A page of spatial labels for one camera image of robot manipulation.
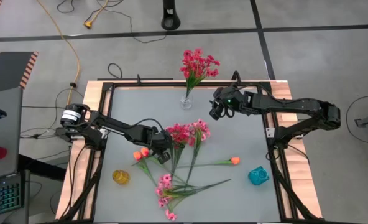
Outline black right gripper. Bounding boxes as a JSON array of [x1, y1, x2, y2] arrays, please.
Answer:
[[209, 86, 251, 121]]

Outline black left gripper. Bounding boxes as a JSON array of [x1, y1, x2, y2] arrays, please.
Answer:
[[140, 126, 173, 165]]

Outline orange artificial tulip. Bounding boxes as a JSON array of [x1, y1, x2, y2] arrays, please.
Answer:
[[140, 147, 188, 184], [175, 156, 241, 169], [131, 151, 159, 187]]

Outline small-blossom pink flower bunch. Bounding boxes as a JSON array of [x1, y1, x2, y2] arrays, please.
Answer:
[[183, 119, 212, 186]]

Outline large veined pink flower bunch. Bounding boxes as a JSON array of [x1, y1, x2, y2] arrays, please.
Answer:
[[154, 173, 232, 222]]

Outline clear glass vase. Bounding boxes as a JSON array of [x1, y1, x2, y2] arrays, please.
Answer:
[[180, 93, 193, 110]]

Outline yellow glass vase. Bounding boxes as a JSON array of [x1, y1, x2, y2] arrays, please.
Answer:
[[111, 169, 131, 186]]

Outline teal ceramic vase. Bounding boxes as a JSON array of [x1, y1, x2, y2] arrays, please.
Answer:
[[247, 166, 270, 187]]

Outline black round stand base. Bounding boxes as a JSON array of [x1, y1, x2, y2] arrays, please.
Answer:
[[160, 0, 182, 31]]

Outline gray desk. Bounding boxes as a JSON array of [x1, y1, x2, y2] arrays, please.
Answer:
[[0, 86, 31, 224]]

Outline keyboard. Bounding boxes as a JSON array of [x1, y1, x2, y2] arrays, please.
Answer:
[[0, 172, 26, 218]]

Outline black table frame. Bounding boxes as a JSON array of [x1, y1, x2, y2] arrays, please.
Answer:
[[58, 70, 323, 224]]

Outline black floor cable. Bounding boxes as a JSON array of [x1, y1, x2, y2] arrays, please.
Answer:
[[19, 88, 85, 139], [345, 95, 368, 146], [108, 63, 123, 80], [56, 0, 168, 44]]

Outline yellow extension cord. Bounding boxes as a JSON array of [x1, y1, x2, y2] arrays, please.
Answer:
[[36, 0, 81, 106]]

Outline yellow cord with plug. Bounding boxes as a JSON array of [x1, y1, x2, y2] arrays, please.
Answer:
[[83, 0, 110, 29]]

